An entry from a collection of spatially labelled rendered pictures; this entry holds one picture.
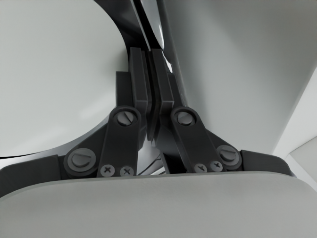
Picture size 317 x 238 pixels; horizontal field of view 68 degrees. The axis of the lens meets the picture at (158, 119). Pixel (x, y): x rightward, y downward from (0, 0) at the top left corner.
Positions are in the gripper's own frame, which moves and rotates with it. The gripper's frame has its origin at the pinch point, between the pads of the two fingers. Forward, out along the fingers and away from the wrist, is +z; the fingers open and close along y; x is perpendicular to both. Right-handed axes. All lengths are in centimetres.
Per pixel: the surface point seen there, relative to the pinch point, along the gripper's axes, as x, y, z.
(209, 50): 0.1, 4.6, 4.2
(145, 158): -11.0, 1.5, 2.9
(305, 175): -5.6, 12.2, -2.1
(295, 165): -5.8, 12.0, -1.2
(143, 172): -13.6, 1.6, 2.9
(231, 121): -5.1, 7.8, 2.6
